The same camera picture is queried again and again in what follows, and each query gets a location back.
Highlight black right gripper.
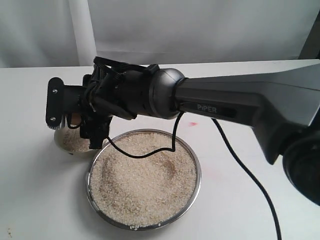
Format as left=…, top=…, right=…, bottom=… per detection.
left=45, top=71, right=153, bottom=150

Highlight brown wooden cup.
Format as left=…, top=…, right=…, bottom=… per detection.
left=66, top=113, right=82, bottom=127

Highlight white uncooked rice grains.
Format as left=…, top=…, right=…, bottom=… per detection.
left=62, top=128, right=90, bottom=153

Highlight small cream bowl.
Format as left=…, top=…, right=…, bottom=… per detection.
left=54, top=127, right=100, bottom=159

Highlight rice in steel tray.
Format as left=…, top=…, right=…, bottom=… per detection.
left=89, top=132, right=198, bottom=225

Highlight white backdrop cloth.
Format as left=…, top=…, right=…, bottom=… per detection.
left=0, top=0, right=320, bottom=68

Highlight steel round tray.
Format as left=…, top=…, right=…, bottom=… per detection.
left=86, top=128, right=202, bottom=231

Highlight black cable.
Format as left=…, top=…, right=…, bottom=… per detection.
left=93, top=56, right=283, bottom=240

